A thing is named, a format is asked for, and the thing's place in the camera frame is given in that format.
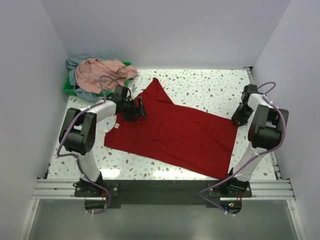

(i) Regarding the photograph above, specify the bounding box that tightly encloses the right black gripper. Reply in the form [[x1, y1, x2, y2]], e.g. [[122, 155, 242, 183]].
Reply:
[[231, 103, 254, 127]]

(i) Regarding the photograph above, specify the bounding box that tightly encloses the aluminium frame rail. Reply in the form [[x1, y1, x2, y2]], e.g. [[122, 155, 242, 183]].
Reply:
[[18, 162, 305, 240]]

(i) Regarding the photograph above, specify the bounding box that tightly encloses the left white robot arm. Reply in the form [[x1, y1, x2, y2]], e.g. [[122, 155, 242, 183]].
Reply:
[[56, 85, 148, 196]]

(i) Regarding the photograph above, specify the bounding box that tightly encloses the light blue t shirt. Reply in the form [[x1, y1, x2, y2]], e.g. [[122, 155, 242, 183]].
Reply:
[[65, 55, 98, 103]]

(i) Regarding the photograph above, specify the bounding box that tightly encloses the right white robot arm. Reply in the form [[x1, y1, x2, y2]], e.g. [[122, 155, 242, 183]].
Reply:
[[221, 84, 289, 197]]

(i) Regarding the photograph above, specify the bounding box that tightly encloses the red t shirt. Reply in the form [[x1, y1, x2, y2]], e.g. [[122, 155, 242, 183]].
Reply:
[[104, 78, 237, 180]]

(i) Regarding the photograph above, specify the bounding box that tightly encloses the green plastic bin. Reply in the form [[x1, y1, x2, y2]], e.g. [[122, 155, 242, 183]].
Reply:
[[62, 61, 133, 97]]

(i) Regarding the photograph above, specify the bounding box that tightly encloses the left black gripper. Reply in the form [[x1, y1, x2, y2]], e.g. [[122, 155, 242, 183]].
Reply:
[[122, 97, 147, 121]]

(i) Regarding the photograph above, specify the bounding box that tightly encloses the pink t shirt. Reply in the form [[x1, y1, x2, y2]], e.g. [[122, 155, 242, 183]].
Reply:
[[75, 58, 138, 95]]

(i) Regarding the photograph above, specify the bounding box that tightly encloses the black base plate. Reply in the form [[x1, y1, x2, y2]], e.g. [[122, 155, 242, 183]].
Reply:
[[73, 178, 253, 214]]

